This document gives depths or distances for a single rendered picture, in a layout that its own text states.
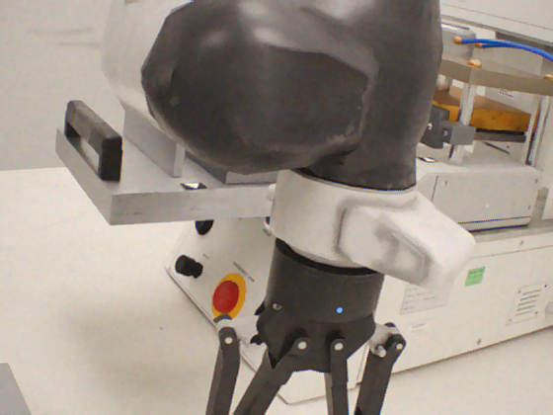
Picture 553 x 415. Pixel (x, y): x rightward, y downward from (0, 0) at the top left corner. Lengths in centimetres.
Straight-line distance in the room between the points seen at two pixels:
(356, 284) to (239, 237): 42
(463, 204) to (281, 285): 35
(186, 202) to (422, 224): 26
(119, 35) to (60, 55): 176
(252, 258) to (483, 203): 28
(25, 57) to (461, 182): 166
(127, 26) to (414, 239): 21
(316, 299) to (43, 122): 186
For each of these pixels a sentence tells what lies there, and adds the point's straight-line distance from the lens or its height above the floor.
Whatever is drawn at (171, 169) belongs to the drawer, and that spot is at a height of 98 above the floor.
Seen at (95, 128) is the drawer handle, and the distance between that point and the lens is 61.
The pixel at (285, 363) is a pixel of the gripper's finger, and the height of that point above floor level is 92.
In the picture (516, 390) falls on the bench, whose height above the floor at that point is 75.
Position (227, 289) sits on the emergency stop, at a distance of 79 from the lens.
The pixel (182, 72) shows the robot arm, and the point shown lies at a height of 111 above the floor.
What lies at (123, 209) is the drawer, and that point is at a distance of 57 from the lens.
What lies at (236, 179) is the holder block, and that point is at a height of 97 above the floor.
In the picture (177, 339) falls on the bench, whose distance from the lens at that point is 78.
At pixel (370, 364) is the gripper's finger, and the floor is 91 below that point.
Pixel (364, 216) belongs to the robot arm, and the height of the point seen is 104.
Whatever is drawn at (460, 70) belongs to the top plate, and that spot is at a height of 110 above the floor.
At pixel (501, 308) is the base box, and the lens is 87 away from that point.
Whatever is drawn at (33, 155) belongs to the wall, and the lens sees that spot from 223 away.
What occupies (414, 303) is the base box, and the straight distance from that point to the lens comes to 73.
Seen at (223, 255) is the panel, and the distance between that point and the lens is 84.
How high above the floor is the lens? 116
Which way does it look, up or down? 20 degrees down
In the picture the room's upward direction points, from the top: 10 degrees clockwise
